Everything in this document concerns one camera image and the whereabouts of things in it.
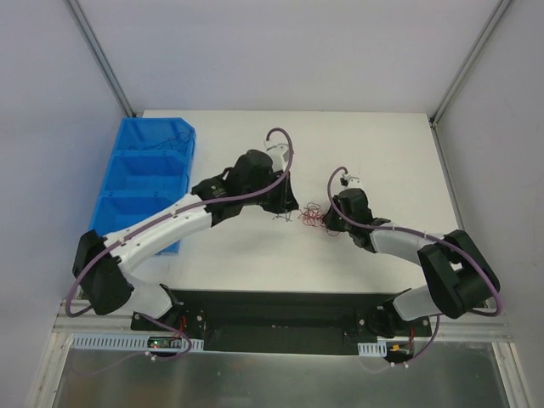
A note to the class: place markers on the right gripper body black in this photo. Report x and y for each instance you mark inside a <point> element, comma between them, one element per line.
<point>336,218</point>

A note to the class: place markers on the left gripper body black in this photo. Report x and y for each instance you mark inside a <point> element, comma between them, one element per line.
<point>280,197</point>

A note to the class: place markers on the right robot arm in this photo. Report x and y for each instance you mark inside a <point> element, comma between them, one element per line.
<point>458,278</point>

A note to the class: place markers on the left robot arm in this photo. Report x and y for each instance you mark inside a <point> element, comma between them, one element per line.
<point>104,264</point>

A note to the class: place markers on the blue plastic bin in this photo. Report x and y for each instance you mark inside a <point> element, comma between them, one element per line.
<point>149,169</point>

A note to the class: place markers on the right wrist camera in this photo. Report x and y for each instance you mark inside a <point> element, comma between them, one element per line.
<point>349,181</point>

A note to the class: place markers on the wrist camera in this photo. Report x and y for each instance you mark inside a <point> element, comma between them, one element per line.
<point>279,154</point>
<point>349,181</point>

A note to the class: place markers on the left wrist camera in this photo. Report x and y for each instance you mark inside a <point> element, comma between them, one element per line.
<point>279,154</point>

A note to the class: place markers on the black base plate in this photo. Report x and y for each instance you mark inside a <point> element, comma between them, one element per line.
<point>289,322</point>

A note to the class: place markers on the right white cable duct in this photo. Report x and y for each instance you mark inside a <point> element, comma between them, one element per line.
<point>377,349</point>

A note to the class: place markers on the white cable duct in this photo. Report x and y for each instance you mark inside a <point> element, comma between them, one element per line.
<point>377,349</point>
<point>113,342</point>

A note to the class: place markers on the left aluminium frame post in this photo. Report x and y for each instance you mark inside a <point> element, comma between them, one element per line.
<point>99,56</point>

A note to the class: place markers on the aluminium frame post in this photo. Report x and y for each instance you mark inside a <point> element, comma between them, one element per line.
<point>497,15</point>
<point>99,56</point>

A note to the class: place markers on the left white cable duct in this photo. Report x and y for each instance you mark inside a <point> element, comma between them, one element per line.
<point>113,342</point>

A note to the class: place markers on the right aluminium frame post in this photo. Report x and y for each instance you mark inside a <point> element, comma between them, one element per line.
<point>497,15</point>

